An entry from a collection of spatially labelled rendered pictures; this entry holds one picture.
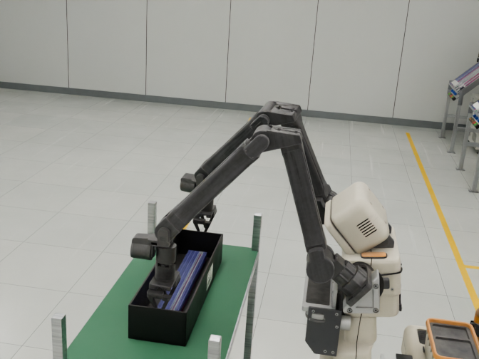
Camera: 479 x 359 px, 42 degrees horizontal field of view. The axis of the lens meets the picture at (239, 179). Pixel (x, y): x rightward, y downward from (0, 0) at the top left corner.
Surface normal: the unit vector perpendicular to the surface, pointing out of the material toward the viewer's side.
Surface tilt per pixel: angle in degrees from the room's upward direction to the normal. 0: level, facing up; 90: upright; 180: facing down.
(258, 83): 90
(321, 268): 89
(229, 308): 0
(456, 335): 0
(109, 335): 0
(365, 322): 90
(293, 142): 89
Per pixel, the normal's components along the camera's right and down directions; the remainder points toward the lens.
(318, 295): 0.06, -0.94
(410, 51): -0.15, 0.31
